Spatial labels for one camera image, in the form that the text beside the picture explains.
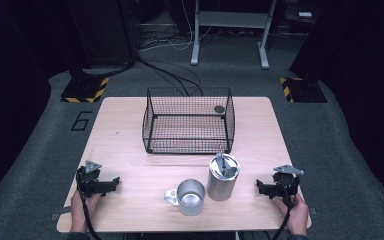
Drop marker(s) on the silver metal mug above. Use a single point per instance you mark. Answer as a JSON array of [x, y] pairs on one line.
[[190, 197]]

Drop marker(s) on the dark round disc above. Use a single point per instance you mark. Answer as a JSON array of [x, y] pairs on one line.
[[219, 109]]

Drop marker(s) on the metal utensil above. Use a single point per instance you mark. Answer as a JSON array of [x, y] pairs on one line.
[[223, 163]]

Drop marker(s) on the person's right hand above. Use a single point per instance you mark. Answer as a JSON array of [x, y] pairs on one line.
[[296, 216]]

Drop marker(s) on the grey tape strip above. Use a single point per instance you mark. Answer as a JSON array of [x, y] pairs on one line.
[[60, 212], [312, 210]]

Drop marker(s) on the small white box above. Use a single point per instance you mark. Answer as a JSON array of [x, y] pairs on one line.
[[305, 14]]

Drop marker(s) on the tall steel canister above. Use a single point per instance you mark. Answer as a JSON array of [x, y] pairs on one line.
[[220, 186]]

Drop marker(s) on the person's left hand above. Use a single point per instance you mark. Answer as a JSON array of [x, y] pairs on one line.
[[80, 210]]

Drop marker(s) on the dark cabinet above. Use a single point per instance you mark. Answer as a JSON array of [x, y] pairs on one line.
[[106, 30]]

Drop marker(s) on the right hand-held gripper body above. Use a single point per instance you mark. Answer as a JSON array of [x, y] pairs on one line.
[[285, 185]]

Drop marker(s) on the black stand with striped base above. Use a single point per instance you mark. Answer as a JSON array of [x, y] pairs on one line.
[[305, 90], [86, 88]]

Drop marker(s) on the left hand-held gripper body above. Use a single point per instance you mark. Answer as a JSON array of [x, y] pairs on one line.
[[91, 185]]

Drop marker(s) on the white metal stand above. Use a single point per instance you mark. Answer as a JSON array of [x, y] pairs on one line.
[[233, 19]]

